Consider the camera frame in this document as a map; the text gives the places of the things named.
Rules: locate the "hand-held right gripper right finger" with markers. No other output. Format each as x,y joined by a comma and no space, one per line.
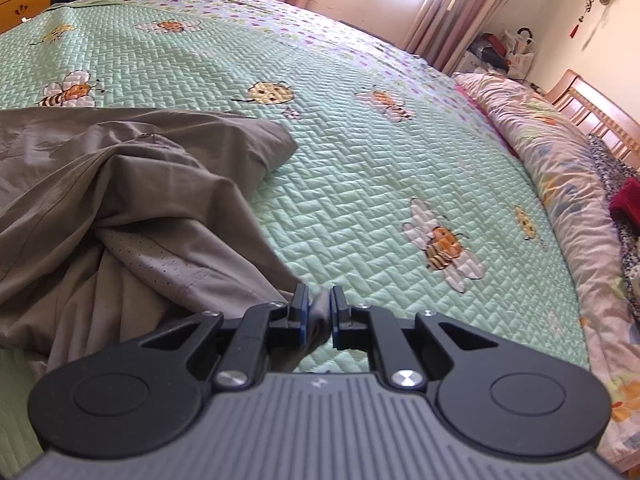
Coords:
336,319

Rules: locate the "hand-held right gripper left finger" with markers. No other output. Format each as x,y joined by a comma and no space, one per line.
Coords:
301,312

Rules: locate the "grey pants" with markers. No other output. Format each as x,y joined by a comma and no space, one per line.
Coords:
150,185

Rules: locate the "green quilted bee bedspread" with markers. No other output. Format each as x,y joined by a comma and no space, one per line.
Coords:
350,160

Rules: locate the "floral pillow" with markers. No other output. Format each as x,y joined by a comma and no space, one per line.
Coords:
565,170

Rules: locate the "dark red garment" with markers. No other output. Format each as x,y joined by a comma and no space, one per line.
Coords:
627,200

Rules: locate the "blue white knit cloth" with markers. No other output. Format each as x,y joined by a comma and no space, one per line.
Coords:
612,160

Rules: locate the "white plastic bag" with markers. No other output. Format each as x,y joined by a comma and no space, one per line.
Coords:
520,57

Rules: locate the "wooden headboard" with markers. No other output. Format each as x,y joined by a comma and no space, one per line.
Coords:
590,110

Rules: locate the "red hanging ornament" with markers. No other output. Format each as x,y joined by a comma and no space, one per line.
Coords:
580,20

